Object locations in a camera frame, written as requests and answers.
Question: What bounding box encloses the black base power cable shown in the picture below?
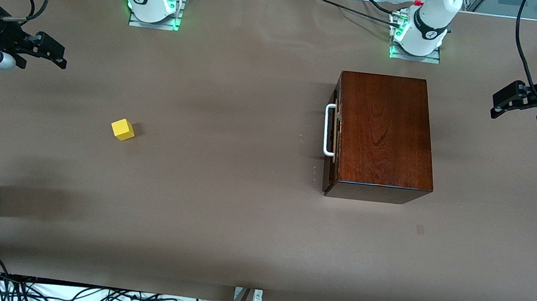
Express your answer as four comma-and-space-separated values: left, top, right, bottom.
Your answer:
308, 0, 407, 28

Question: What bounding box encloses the wooden drawer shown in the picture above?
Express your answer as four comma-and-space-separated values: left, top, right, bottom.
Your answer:
322, 75, 350, 194

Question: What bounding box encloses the yellow wooden block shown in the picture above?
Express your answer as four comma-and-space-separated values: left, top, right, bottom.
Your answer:
110, 117, 137, 143

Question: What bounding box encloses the brown table cover sheet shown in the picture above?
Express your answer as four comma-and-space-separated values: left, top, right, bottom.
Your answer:
0, 0, 537, 301

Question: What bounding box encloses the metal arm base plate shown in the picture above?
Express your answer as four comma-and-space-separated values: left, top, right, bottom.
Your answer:
129, 0, 185, 32
387, 11, 446, 65

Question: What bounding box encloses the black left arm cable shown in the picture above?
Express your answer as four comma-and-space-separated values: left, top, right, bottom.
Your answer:
509, 0, 537, 97

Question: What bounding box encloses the white drawer handle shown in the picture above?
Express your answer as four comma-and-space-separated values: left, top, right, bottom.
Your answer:
322, 103, 341, 157

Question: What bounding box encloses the dark brown wooden cabinet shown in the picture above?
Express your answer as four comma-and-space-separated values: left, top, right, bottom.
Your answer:
321, 69, 445, 208

